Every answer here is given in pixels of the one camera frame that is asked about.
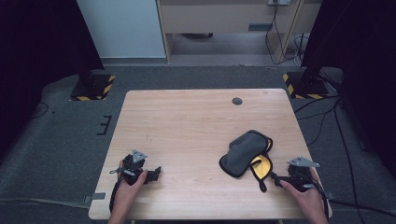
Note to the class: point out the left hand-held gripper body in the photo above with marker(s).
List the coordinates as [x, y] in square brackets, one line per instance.
[132, 166]

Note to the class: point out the grey tape piece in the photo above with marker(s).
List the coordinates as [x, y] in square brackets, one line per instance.
[98, 196]
[330, 195]

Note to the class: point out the white panel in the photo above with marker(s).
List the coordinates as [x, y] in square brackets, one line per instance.
[121, 28]

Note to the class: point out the black stand with striped base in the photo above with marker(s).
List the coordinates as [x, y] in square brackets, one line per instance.
[306, 88]
[93, 88]

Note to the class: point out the black curtain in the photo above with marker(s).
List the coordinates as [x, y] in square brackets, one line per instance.
[37, 46]
[367, 62]

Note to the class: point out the person's right hand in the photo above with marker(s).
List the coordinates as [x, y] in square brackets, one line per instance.
[308, 200]

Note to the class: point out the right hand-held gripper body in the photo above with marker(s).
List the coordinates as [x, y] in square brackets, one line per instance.
[299, 175]

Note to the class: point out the light wooden cabinet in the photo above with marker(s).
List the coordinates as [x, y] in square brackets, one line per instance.
[218, 17]

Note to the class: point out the white power strip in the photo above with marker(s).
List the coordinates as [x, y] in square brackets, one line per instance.
[279, 2]

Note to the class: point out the grey round table grommet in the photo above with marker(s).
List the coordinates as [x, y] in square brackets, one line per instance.
[237, 101]

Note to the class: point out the grey and yellow cloth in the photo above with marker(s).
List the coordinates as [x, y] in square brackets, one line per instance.
[243, 154]

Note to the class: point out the person's left hand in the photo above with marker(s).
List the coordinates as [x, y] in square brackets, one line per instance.
[127, 196]

